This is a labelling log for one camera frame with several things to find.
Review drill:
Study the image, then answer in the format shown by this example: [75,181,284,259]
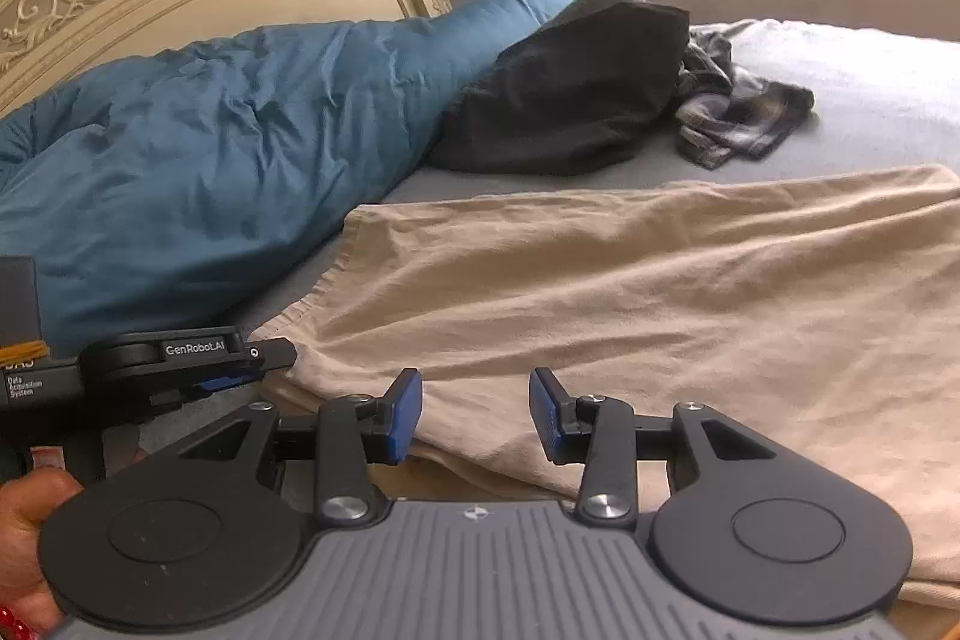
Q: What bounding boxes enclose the blue duvet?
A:
[0,0,586,360]

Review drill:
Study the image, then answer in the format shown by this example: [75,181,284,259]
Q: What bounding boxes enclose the dark grey pillow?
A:
[431,0,691,176]

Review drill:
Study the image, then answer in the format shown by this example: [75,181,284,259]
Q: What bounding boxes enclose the beige pants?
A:
[247,164,960,611]

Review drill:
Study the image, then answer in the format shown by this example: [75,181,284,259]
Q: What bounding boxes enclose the person's left hand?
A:
[0,466,87,637]

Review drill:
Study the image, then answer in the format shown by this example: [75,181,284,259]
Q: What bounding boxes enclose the grey bed sheet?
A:
[135,17,960,461]

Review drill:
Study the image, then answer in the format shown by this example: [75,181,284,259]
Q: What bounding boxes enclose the grey plaid shorts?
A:
[675,26,816,170]

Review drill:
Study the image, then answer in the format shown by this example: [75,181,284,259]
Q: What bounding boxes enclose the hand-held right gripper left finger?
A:
[176,368,423,528]

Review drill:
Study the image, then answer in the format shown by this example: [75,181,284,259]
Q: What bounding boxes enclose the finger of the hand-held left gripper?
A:
[150,372,256,412]
[161,331,299,378]

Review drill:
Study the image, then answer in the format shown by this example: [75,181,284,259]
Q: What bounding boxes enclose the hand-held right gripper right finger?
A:
[529,368,779,525]

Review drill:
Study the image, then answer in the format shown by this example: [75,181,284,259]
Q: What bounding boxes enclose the red bead bracelet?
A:
[0,602,38,637]

